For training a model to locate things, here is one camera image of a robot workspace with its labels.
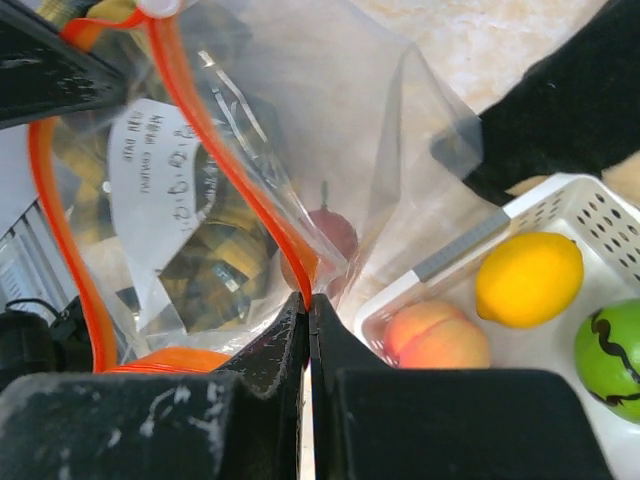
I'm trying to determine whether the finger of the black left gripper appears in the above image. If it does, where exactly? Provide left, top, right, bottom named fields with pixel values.
left=1, top=1, right=127, bottom=129

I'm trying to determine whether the green striped toy melon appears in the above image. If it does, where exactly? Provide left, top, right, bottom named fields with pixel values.
left=574, top=298, right=639, bottom=424

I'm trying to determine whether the clear zip bag orange zipper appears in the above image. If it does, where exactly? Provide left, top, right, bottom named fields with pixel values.
left=27, top=0, right=506, bottom=376

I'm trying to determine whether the orange peach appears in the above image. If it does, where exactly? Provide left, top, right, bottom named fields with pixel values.
left=383, top=301, right=491, bottom=369

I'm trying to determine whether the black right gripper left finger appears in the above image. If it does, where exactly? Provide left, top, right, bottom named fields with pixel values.
left=1, top=294, right=309, bottom=479

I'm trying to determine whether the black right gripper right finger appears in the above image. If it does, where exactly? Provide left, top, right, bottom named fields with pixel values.
left=308, top=294, right=611, bottom=479

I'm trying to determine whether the yellow lemon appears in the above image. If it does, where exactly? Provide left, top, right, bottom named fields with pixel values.
left=475, top=232, right=584, bottom=329

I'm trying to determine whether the black floral plush pillow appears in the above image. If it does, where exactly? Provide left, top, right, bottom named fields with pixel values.
left=461, top=1, right=639, bottom=206

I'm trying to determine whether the yellow black plaid shirt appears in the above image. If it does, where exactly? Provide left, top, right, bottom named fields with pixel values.
left=29, top=1, right=276, bottom=331

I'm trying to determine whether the aluminium frame rail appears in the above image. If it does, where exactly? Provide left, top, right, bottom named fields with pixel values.
left=1, top=202, right=77, bottom=312

